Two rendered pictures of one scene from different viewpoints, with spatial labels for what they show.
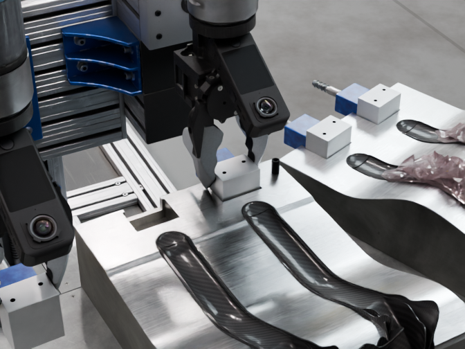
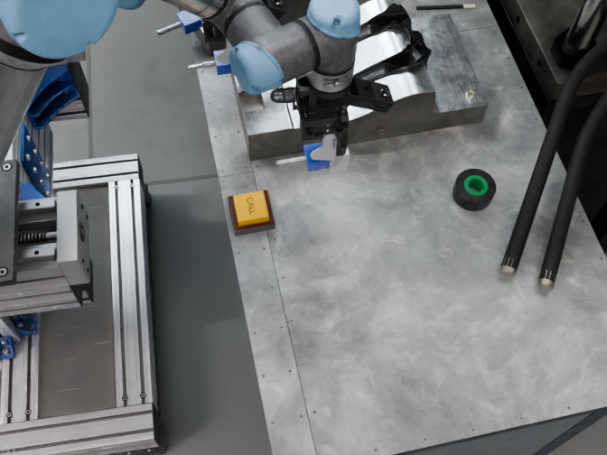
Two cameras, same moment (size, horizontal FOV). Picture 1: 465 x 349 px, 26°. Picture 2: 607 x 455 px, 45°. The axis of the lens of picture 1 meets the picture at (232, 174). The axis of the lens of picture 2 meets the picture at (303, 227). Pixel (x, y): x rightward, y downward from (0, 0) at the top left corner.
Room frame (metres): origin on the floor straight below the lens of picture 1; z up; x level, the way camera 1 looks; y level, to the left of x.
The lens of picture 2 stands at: (0.54, 0.96, 2.06)
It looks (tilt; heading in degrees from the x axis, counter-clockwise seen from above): 61 degrees down; 285
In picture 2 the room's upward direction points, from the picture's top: 3 degrees clockwise
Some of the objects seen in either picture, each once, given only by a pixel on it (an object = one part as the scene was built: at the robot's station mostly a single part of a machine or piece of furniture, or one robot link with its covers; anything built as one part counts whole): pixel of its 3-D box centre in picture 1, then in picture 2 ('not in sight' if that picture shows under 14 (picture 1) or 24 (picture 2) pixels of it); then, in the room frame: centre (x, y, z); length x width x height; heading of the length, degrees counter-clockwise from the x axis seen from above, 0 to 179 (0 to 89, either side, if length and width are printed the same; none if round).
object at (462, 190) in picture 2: not in sight; (473, 190); (0.42, 0.11, 0.82); 0.08 x 0.08 x 0.04
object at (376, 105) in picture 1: (350, 99); not in sight; (1.18, -0.16, 0.85); 0.13 x 0.05 x 0.05; 47
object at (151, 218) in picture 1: (150, 226); (252, 106); (0.89, 0.09, 0.87); 0.05 x 0.05 x 0.04; 30
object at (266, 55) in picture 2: not in sight; (267, 51); (0.79, 0.27, 1.25); 0.11 x 0.11 x 0.08; 49
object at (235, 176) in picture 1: (214, 165); (220, 62); (0.98, 0.02, 0.89); 0.13 x 0.05 x 0.05; 29
